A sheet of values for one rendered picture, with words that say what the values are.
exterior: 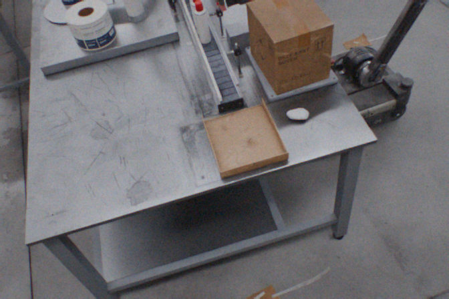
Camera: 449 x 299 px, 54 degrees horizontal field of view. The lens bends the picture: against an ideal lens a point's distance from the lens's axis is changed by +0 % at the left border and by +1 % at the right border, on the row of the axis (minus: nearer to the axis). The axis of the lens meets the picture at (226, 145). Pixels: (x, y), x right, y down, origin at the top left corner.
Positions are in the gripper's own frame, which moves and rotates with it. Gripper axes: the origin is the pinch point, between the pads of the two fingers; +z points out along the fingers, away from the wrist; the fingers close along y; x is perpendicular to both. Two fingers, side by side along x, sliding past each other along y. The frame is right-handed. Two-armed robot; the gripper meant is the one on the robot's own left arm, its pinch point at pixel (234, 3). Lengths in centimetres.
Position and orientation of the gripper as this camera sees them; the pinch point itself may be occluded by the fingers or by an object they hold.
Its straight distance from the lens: 177.8
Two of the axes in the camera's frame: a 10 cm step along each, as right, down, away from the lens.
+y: -9.3, 3.5, -1.2
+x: 3.6, 9.3, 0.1
